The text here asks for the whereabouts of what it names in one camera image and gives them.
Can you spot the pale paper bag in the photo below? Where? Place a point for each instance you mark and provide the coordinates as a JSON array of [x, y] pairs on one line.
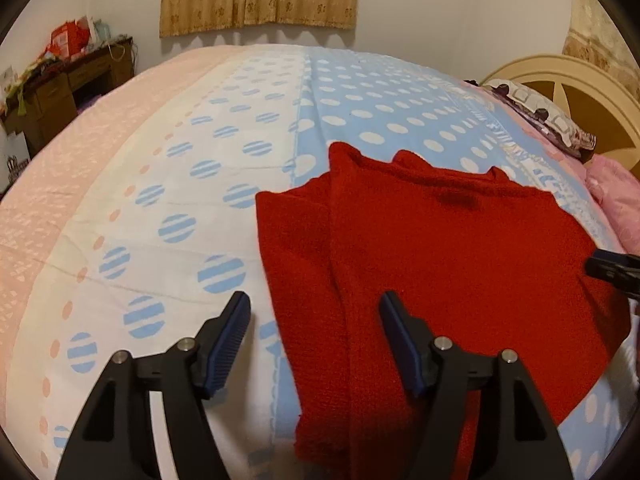
[[102, 30]]

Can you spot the cream bed headboard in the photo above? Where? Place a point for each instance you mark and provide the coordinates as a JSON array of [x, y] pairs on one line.
[[600, 90]]

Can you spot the patterned pillow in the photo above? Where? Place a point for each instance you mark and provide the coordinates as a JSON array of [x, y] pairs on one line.
[[542, 112]]

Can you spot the printed paper bag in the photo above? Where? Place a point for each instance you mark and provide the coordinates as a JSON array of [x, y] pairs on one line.
[[14, 160]]

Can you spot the red knit sweater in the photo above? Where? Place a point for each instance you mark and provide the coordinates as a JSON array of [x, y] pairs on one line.
[[450, 260]]

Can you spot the bed with patterned sheet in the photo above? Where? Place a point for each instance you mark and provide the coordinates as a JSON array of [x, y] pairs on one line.
[[175, 160]]

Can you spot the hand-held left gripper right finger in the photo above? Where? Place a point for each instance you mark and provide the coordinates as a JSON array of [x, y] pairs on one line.
[[402, 345]]

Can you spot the colourful cloth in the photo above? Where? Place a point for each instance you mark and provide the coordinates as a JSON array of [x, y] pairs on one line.
[[30, 80]]

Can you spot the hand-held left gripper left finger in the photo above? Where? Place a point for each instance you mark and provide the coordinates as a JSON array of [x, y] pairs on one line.
[[227, 340]]

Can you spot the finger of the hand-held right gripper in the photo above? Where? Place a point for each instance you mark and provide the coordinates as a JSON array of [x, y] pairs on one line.
[[612, 267]]

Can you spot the red gift bag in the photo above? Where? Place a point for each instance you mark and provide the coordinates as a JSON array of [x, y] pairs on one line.
[[67, 37]]

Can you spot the brown wooden desk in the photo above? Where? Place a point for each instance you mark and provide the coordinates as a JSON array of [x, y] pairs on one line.
[[55, 95]]

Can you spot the pink quilt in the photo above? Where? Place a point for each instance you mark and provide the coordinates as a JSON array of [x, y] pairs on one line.
[[617, 195]]

